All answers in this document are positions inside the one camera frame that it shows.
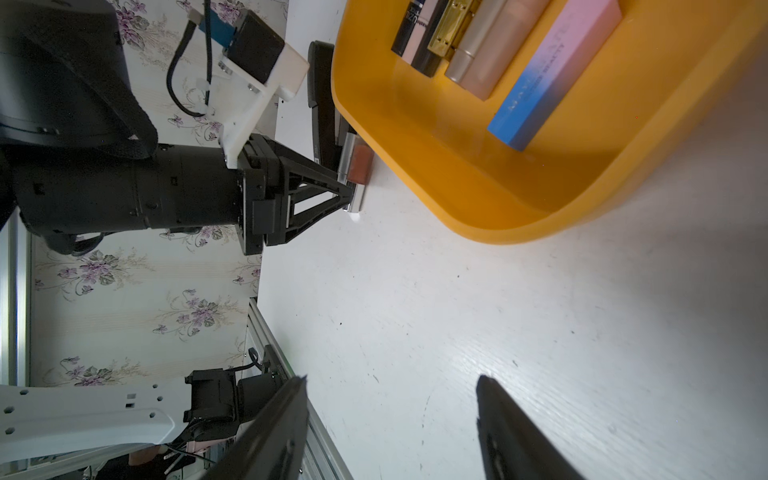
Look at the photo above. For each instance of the blue lipstick tube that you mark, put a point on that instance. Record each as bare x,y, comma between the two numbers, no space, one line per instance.
575,37

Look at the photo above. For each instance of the brown lipstick tube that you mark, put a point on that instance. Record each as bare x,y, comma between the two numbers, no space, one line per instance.
473,38

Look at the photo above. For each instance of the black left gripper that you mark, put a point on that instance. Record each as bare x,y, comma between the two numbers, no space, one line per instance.
268,173

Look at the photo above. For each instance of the slim black lipstick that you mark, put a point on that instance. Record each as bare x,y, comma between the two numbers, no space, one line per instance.
425,61

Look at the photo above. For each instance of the black gold square lipstick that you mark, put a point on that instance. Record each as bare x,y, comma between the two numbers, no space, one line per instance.
451,27

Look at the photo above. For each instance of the yellow storage tray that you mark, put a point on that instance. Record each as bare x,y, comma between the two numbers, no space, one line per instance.
594,100

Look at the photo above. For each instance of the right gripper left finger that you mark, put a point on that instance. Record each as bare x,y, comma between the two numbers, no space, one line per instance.
273,445

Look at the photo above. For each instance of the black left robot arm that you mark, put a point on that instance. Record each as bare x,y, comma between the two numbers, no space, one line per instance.
82,160

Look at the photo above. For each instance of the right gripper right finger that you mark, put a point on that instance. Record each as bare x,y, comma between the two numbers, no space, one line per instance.
512,446

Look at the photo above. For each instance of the rose gold lipstick tube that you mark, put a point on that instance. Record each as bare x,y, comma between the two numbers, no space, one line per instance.
504,39

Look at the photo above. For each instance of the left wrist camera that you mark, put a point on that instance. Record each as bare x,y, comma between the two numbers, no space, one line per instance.
253,65

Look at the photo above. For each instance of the red white lipstick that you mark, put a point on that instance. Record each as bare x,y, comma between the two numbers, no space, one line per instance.
355,169

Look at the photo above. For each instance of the black lipstick tube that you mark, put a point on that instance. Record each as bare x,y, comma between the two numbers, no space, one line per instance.
407,26

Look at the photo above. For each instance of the aluminium rail frame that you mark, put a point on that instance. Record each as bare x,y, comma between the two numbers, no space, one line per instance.
151,345

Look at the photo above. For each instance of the pink lipstick tube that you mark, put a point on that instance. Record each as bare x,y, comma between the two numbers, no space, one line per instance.
420,21

